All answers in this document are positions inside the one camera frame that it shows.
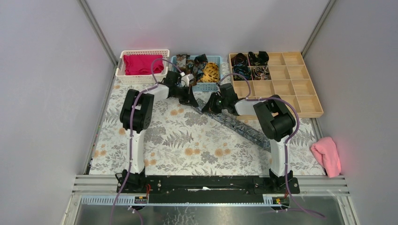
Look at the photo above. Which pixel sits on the white plastic basket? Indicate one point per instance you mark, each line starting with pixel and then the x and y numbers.
pixel 142 79

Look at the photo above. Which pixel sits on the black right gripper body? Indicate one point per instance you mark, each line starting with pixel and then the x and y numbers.
pixel 217 103

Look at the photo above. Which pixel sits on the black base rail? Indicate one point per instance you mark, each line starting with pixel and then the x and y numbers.
pixel 206 189

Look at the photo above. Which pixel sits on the magenta cloth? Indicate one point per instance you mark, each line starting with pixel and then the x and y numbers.
pixel 142 64

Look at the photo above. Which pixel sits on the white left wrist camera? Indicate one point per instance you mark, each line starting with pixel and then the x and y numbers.
pixel 186 79

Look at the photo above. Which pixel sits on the grey leaf pattern tie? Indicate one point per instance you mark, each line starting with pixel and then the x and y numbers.
pixel 246 131

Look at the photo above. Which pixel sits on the yellow patterned tie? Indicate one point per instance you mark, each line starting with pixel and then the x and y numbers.
pixel 211 73

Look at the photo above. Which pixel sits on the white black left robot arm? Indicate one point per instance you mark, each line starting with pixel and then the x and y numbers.
pixel 136 116

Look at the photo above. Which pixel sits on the light blue plastic basket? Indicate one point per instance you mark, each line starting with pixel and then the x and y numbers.
pixel 211 87

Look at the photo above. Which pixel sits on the floral tablecloth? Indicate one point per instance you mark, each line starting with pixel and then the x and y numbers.
pixel 179 141

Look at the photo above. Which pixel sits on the rolled dark red tie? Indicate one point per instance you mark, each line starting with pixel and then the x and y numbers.
pixel 239 59

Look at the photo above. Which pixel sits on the rolled black tie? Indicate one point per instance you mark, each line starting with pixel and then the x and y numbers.
pixel 258 59

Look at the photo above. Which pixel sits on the pink cloth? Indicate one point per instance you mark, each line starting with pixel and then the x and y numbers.
pixel 326 154

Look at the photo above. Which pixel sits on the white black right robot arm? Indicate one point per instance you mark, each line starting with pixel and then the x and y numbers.
pixel 275 119

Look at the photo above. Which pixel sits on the rolled navy blue tie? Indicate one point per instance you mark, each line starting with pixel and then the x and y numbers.
pixel 241 71

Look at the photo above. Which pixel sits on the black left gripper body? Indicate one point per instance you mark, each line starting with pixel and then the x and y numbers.
pixel 187 95

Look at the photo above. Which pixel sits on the orange floral tie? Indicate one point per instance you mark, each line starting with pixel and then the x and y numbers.
pixel 181 60

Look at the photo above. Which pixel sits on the wooden compartment tray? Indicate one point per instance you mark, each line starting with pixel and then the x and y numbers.
pixel 289 78

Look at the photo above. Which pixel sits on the dark navy red tie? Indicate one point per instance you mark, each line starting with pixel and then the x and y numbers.
pixel 197 65

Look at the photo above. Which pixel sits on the rolled multicolour tie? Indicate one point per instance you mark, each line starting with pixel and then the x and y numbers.
pixel 260 73

